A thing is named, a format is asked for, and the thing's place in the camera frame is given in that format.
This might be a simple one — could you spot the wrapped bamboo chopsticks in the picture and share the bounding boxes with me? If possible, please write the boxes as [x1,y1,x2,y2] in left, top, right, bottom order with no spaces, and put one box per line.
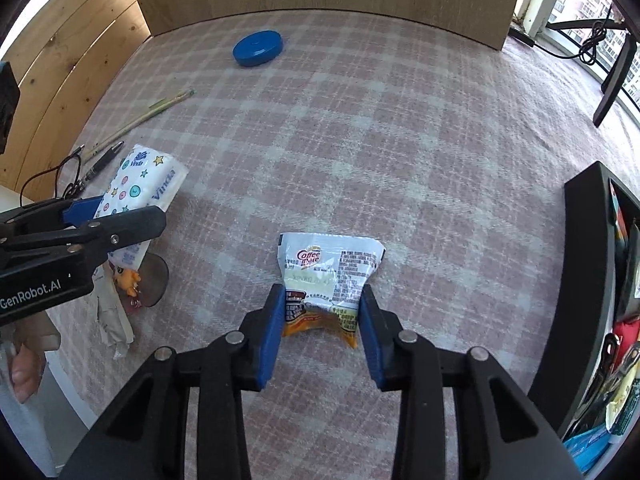
[82,89,195,160]

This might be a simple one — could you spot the person's hand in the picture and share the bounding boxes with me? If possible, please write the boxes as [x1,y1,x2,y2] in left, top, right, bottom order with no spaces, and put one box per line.
[9,312,61,404]

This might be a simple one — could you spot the wooden slat side panel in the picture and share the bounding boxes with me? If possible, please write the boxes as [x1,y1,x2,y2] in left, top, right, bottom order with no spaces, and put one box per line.
[1,0,150,200]

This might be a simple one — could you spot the orange snack sachet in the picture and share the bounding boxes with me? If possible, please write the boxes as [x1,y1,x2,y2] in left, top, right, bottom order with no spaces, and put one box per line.
[278,232,385,348]

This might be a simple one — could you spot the blue wipes packet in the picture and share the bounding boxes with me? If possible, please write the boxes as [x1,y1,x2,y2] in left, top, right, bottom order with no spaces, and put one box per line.
[564,424,611,474]

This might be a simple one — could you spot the red pouch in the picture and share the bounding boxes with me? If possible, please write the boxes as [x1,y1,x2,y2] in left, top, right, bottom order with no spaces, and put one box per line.
[613,318,640,367]

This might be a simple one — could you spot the round dark mirror keychain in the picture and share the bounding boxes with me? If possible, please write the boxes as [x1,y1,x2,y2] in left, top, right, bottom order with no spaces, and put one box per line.
[120,252,169,314]

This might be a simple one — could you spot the black power strip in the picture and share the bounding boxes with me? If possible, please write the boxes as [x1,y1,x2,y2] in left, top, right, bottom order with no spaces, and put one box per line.
[508,28,535,48]

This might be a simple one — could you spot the black cable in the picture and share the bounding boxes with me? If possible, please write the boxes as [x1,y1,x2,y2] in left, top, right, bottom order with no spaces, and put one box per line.
[18,144,87,207]

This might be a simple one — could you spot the black pen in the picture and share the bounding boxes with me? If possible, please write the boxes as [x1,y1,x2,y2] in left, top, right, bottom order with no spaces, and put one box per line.
[80,141,124,186]

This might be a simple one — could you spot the white paper sachet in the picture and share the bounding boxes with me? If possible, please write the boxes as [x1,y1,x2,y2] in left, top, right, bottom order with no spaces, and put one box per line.
[91,263,134,360]

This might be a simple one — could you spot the black storage tray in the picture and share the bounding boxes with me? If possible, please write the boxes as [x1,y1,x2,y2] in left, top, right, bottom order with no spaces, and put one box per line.
[528,162,639,436]

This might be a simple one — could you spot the small Vinda tissue pack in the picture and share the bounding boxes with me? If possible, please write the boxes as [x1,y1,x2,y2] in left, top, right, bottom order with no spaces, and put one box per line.
[93,143,190,271]

